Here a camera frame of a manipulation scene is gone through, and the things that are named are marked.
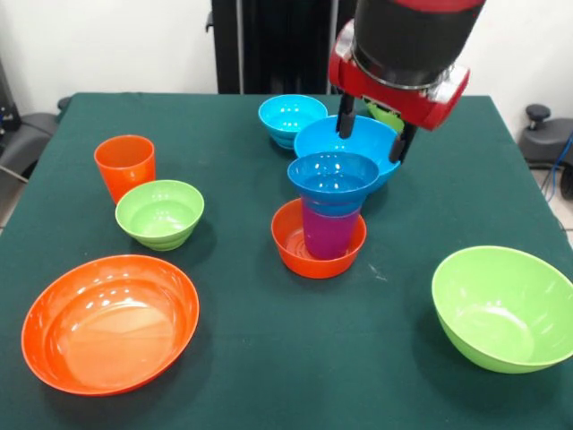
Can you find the purple cup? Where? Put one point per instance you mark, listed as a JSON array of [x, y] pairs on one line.
[[331, 237]]

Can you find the dark green tablecloth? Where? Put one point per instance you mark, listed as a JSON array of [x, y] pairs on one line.
[[291, 322]]

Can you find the small green bowl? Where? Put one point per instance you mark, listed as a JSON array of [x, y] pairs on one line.
[[159, 215]]

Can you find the large green bowl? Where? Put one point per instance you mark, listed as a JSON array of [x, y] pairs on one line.
[[497, 309]]

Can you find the orange cup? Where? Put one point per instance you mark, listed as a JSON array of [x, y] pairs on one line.
[[125, 165]]

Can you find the small turquoise bowl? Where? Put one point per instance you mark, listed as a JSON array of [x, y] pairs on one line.
[[291, 116]]

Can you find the large blue bowl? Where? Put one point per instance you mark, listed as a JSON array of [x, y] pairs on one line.
[[371, 143]]

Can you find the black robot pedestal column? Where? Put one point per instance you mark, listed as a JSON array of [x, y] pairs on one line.
[[286, 45]]

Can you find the small orange bowl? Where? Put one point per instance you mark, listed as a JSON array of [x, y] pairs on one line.
[[291, 260]]

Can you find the grey pedestal leg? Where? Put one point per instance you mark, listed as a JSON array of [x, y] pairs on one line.
[[27, 134], [544, 139]]

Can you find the large orange bowl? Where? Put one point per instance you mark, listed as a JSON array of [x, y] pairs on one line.
[[107, 327]]

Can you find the green cup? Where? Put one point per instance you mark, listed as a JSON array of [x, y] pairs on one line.
[[387, 120]]

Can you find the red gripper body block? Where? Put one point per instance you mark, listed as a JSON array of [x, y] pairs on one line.
[[403, 103]]

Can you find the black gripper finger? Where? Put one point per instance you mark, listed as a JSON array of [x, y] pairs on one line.
[[345, 118], [398, 145]]

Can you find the dark blue bowl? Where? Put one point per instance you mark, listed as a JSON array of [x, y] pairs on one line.
[[333, 183]]

